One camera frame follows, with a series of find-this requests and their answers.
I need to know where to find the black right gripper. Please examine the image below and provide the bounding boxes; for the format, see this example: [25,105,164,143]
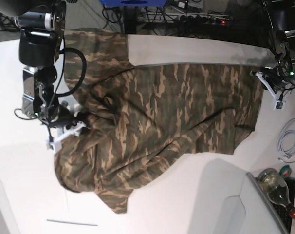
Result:
[39,103,89,141]

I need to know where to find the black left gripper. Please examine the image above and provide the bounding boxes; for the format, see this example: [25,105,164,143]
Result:
[251,67,295,101]

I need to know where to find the camouflage t-shirt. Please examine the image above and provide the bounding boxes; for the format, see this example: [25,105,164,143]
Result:
[54,29,263,214]

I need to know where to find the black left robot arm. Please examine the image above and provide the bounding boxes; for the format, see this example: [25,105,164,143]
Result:
[251,0,295,109]

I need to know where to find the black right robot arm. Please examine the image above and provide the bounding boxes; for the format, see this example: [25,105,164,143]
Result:
[15,0,87,148]

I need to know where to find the black power strip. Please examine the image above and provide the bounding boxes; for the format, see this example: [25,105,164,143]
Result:
[178,15,226,26]

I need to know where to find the green tape roll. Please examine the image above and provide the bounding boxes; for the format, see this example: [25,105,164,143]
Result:
[279,165,292,178]

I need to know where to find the clear glass bottle red cap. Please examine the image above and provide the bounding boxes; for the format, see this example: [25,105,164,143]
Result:
[258,168,295,219]

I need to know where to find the blue box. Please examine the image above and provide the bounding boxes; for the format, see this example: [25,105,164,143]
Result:
[100,0,170,7]

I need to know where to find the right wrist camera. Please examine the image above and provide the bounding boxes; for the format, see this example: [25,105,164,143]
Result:
[46,139,62,154]

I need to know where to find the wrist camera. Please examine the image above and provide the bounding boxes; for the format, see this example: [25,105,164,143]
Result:
[46,139,62,154]
[272,99,286,111]

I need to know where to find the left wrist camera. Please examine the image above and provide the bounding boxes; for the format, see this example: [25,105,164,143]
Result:
[272,99,286,111]

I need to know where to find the white coiled cable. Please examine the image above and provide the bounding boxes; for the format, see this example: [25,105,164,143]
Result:
[277,115,295,163]

